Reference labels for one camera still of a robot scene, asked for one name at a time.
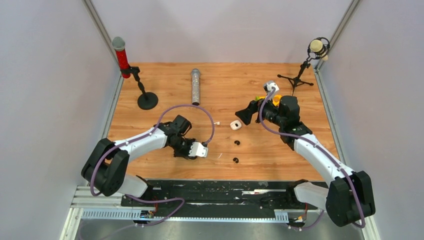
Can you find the red glitter microphone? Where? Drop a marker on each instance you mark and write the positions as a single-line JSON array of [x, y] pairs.
[[118, 45]]

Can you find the beige condenser microphone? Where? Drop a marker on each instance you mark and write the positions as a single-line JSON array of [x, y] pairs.
[[317, 50]]

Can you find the silver glitter microphone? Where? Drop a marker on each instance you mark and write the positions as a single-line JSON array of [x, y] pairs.
[[195, 87]]

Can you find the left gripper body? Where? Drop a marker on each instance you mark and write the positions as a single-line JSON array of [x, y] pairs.
[[182, 147]]

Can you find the white earbud case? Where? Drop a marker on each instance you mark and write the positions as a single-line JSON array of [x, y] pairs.
[[235, 125]]

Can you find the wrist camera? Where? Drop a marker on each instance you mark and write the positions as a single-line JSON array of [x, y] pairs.
[[197, 149], [271, 86]]

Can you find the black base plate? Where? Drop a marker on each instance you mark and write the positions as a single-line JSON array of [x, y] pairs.
[[223, 199]]

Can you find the black tripod mic stand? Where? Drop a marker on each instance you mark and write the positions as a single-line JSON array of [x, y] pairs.
[[296, 80]]

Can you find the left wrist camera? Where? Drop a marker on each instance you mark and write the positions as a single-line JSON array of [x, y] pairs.
[[197, 149]]

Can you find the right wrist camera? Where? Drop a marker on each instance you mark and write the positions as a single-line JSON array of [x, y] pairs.
[[271, 86]]

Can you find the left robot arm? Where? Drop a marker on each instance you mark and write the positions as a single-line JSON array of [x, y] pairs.
[[106, 167]]

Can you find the yellow triangular plastic piece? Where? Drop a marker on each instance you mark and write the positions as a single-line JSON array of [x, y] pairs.
[[275, 99]]

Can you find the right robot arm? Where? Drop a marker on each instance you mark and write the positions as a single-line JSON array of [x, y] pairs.
[[348, 197]]

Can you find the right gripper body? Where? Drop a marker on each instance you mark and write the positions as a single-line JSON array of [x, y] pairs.
[[270, 113]]

